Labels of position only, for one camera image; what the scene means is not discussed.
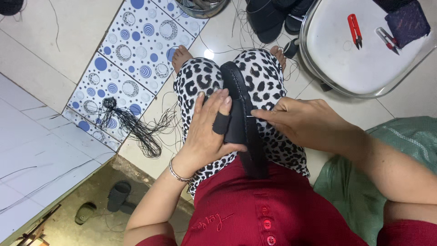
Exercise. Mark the round metal tray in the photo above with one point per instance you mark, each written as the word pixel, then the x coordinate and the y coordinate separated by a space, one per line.
pixel 355 65

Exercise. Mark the dark grey slipper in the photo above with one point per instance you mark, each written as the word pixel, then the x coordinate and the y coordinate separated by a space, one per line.
pixel 118 196

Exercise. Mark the person's left hand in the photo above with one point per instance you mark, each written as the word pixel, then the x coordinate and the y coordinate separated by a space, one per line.
pixel 205 136

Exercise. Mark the silver thread snips red tip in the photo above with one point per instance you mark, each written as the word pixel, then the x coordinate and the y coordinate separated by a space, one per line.
pixel 387 40

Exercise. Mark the person's foot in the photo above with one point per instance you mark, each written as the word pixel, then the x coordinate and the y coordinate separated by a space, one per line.
pixel 280 54
pixel 181 58

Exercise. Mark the pile of black shoes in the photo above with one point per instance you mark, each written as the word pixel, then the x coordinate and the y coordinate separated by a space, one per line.
pixel 273 17

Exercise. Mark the person's right hand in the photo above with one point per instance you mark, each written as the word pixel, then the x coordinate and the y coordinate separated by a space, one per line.
pixel 314 126

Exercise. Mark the black finger guard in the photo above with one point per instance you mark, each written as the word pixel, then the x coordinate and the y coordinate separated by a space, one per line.
pixel 221 123

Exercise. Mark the green woven sack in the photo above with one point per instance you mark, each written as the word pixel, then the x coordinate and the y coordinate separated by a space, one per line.
pixel 344 191

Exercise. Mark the person's right foot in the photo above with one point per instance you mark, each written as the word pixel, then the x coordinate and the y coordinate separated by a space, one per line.
pixel 280 54

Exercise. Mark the dark blue cloth pad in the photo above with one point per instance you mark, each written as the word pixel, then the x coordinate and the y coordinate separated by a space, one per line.
pixel 408 24

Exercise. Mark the leopard print trousers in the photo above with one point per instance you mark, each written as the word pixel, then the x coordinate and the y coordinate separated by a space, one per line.
pixel 198 78

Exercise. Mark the olive green slipper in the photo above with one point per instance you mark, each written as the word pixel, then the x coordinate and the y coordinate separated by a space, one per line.
pixel 85 213

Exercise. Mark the black thread spool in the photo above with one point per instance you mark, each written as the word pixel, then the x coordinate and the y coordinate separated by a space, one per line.
pixel 290 48

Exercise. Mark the red ribbed shirt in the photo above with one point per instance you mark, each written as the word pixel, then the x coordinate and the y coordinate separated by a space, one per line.
pixel 290 211

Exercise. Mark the bundle of black threads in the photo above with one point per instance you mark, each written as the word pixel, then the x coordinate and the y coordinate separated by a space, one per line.
pixel 136 129

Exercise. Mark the wooden frame piece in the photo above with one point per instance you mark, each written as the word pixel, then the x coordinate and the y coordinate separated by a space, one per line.
pixel 37 229

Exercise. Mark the person's left foot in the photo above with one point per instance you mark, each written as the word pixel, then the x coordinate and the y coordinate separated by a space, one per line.
pixel 181 58

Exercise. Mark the black shoe with stitched sole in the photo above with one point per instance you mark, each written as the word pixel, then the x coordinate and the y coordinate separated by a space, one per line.
pixel 244 102

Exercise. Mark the round metal bowl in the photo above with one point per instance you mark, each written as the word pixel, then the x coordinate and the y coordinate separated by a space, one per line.
pixel 201 8

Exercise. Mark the black round object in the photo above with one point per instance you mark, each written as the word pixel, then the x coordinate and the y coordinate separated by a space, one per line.
pixel 10 6

